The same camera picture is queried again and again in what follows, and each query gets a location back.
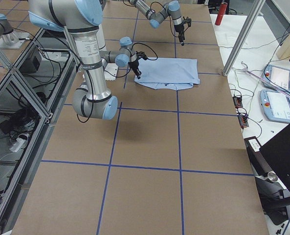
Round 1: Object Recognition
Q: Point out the blue teach pendant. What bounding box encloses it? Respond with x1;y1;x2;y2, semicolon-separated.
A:
260;89;290;123
263;65;290;93

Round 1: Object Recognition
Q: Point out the red cylinder bottle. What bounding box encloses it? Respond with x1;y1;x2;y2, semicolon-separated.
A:
215;2;228;25

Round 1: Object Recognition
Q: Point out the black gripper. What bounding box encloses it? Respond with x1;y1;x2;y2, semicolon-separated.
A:
174;23;185;46
129;60;142;79

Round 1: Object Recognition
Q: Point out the near blue teach pendant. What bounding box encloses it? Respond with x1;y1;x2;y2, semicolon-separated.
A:
260;89;290;123

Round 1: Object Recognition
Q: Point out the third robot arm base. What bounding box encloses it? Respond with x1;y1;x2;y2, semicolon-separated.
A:
0;13;30;49

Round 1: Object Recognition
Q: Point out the aluminium frame post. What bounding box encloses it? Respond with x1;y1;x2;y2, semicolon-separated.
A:
223;0;266;76

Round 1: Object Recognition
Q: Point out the aluminium frame rack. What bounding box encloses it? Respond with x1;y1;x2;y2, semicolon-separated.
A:
0;29;76;234

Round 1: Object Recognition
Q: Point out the black box under rack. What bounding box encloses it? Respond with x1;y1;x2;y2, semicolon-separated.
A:
19;49;42;73

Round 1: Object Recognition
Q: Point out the black power adapter box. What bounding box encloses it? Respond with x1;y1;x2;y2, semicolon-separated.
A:
244;136;278;183

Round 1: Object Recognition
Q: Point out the light blue t-shirt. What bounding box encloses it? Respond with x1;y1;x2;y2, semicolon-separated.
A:
134;58;200;91

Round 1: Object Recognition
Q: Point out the white power strip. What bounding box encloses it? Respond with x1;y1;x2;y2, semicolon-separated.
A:
9;138;27;152

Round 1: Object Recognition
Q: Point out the silver reacher grabber stick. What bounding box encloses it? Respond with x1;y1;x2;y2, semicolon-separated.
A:
241;61;290;98

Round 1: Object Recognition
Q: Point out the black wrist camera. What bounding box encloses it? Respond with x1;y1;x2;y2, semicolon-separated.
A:
136;51;148;60
182;17;192;27

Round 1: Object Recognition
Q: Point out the far blue teach pendant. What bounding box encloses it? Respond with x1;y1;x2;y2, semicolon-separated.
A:
263;65;290;93

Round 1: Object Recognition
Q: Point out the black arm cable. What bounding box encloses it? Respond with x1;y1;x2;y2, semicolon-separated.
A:
149;1;192;37
76;43;159;123

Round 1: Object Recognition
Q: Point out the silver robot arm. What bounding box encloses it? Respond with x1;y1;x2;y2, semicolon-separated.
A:
123;0;192;46
28;0;141;120

